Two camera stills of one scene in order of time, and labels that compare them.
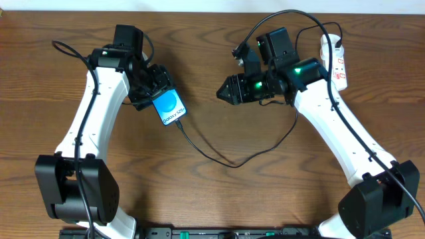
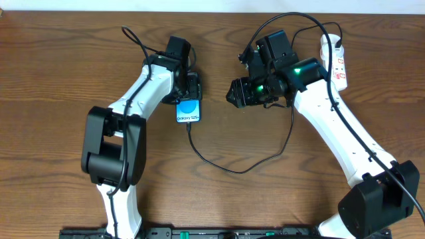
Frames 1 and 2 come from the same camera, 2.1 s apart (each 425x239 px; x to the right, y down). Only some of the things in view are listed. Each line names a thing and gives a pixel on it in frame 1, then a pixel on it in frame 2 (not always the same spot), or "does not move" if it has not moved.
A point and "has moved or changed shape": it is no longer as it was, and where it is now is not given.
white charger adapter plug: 337,52 does not move
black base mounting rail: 230,233 does not move
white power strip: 339,75 does not move
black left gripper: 164,81 -> 196,92
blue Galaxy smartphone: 169,105 -> 188,110
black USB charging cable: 267,103 has moved or changed shape
